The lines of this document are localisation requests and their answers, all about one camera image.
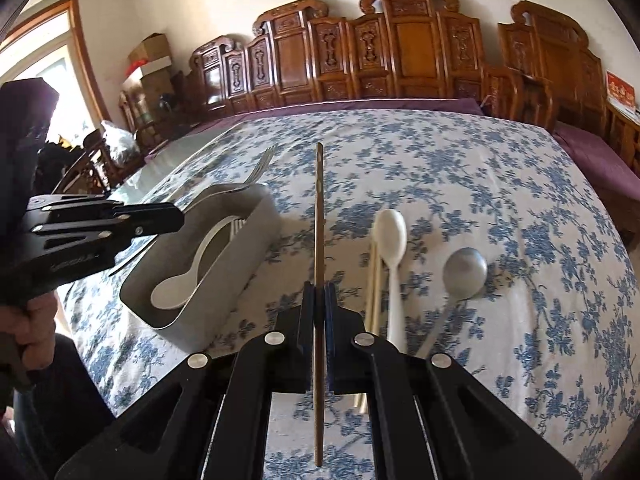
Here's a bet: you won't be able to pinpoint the long purple seat cushion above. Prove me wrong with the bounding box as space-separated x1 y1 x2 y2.
185 97 488 136

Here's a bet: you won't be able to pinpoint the flat white box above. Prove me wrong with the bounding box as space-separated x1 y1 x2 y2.
122 55 173 81

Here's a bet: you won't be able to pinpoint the grey metal tray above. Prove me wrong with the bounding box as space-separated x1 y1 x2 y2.
120 182 281 343

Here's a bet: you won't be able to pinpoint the stacked brown boxes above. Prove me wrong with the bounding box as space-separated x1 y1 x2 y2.
140 72 173 106

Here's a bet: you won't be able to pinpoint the blue floral tablecloth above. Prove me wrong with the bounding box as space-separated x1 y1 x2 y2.
60 109 640 480

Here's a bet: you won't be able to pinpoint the wooden side table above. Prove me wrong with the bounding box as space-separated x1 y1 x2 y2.
607 102 640 171

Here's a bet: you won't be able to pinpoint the white plastic spoon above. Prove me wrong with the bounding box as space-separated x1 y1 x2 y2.
150 215 243 311
371 208 408 356

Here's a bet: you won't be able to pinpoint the small purple seat cushion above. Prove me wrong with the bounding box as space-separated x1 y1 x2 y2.
552 122 640 196

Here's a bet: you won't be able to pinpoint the red card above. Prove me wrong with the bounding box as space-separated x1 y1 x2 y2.
605 71 637 108

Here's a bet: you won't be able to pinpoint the carved wooden sofa bench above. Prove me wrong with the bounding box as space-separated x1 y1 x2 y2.
187 0 526 126

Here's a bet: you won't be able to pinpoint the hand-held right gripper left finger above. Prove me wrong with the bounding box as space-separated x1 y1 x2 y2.
55 282 318 480

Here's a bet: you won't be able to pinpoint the pale wooden chopstick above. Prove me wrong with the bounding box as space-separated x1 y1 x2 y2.
360 241 385 415
354 241 377 415

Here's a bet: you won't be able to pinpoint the person's left hand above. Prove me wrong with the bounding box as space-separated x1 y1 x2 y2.
0 292 57 372

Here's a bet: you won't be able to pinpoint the person's dark clothing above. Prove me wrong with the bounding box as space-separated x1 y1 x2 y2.
0 335 118 480

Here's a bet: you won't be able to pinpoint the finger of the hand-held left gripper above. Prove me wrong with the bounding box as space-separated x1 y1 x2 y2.
31 224 151 252
27 195 185 236

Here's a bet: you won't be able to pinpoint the brown cardboard box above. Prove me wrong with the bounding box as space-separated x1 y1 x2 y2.
127 33 171 63

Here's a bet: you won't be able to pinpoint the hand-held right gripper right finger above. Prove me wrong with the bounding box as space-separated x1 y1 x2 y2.
324 282 583 480

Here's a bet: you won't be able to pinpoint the carved wooden armchair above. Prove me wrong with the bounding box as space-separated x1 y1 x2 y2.
482 0 616 133

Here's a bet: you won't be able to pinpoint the metal spoon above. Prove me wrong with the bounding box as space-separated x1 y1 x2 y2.
415 246 489 361

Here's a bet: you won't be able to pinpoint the wooden dining chair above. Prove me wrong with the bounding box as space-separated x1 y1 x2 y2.
60 130 126 191
117 87 166 146

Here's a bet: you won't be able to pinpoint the brown wooden chopstick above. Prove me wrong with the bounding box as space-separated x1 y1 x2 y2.
312 142 326 468

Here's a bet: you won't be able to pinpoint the clear plastic bag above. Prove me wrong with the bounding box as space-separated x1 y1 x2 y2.
100 120 141 166

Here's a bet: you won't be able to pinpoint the wooden door frame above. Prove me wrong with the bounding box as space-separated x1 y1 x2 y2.
0 0 111 121

